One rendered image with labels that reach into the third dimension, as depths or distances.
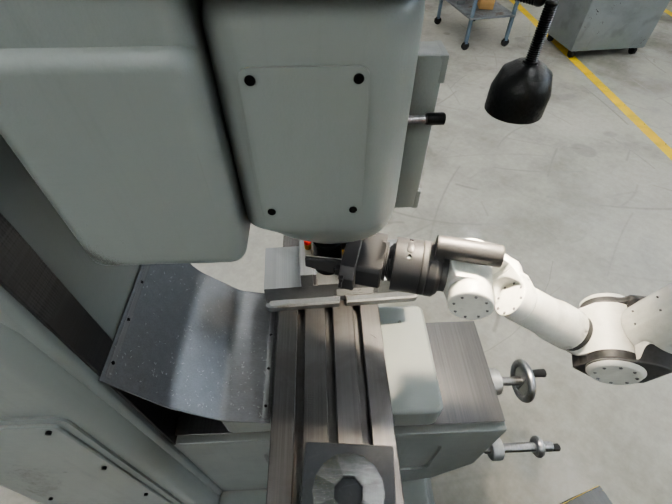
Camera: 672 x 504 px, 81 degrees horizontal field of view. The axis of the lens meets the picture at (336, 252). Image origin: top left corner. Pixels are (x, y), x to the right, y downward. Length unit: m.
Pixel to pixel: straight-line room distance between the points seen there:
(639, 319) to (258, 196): 0.57
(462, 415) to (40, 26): 1.00
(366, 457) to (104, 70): 0.52
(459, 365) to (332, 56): 0.89
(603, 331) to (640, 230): 2.31
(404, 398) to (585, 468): 1.19
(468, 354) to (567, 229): 1.79
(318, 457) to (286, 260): 0.47
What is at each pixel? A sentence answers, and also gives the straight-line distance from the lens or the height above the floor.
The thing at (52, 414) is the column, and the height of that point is 1.07.
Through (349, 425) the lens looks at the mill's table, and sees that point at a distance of 0.79.
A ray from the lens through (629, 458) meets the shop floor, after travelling 2.12.
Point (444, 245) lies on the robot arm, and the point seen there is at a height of 1.30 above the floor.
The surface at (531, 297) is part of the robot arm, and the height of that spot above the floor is 1.22.
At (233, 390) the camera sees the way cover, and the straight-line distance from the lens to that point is 0.90.
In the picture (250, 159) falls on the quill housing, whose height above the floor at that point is 1.48.
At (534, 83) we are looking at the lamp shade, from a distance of 0.54.
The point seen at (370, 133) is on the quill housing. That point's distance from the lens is 0.40.
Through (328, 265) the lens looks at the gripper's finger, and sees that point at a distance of 0.62.
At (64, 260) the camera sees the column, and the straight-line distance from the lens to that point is 0.67.
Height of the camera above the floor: 1.72
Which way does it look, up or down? 49 degrees down
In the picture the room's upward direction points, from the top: straight up
